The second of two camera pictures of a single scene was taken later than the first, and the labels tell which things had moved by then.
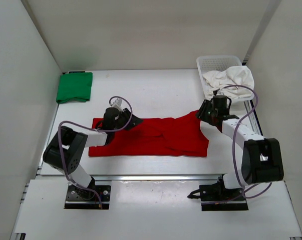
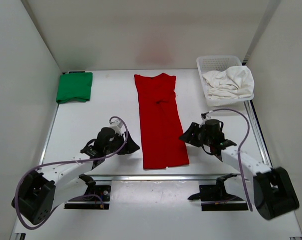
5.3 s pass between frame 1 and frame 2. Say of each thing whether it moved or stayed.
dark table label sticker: stayed
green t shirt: stayed
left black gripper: moved
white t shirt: stayed
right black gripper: moved
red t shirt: moved
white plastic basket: stayed
